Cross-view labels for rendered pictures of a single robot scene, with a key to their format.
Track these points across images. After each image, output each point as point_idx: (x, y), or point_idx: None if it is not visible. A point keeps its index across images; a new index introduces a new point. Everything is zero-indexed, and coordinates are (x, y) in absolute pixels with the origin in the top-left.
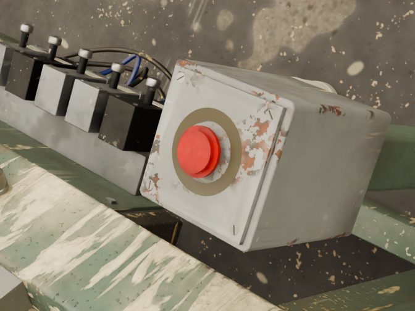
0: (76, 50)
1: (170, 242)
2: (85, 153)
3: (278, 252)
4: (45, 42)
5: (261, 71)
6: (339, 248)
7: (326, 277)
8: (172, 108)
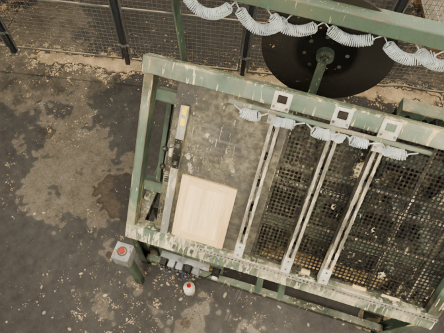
0: (273, 304)
1: None
2: (174, 256)
3: None
4: (287, 307)
5: (206, 298)
6: None
7: None
8: (127, 256)
